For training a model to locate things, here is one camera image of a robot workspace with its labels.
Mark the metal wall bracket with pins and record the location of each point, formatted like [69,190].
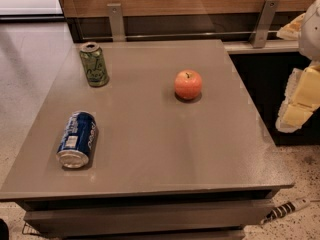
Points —
[116,22]
[259,36]

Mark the red apple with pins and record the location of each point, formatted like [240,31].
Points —
[188,84]

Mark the blue pepsi can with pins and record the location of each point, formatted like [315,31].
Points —
[76,146]

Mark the right metal wall bracket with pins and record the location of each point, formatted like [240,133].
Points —
[259,36]

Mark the grey table with drawers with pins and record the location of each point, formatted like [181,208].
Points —
[161,167]

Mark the white power strip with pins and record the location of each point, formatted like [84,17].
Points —
[285,209]

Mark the green soda can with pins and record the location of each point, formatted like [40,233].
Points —
[94,65]

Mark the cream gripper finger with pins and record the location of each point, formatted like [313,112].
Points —
[302,99]
[291,30]

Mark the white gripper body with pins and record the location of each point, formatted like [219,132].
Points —
[310,34]

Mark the horizontal metal rail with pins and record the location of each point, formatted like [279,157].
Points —
[226,36]

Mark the left metal wall bracket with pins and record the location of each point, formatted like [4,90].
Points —
[116,22]

